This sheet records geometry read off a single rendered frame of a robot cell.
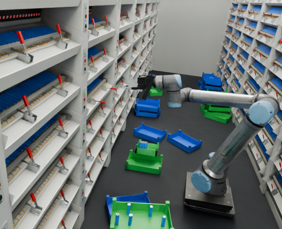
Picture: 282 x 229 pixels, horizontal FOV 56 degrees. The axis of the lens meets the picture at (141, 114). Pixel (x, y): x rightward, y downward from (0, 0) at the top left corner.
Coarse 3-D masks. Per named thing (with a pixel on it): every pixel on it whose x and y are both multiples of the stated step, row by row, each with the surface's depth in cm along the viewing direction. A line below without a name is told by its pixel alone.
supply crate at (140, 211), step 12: (120, 204) 141; (132, 204) 141; (144, 204) 142; (156, 204) 142; (168, 204) 140; (120, 216) 138; (132, 216) 139; (144, 216) 140; (156, 216) 140; (168, 216) 138; (120, 228) 131; (132, 228) 132; (144, 228) 132; (156, 228) 133; (168, 228) 134
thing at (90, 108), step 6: (102, 78) 197; (108, 78) 199; (108, 84) 198; (102, 90) 184; (108, 90) 189; (96, 96) 172; (102, 96) 176; (96, 102) 165; (90, 108) 155; (90, 114) 156
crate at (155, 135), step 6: (144, 126) 302; (138, 132) 284; (144, 132) 296; (150, 132) 297; (156, 132) 296; (162, 132) 293; (144, 138) 282; (150, 138) 279; (156, 138) 276; (162, 138) 284
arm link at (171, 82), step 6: (162, 78) 173; (168, 78) 172; (174, 78) 171; (180, 78) 171; (162, 84) 173; (168, 84) 172; (174, 84) 172; (180, 84) 171; (168, 90) 175; (174, 90) 173
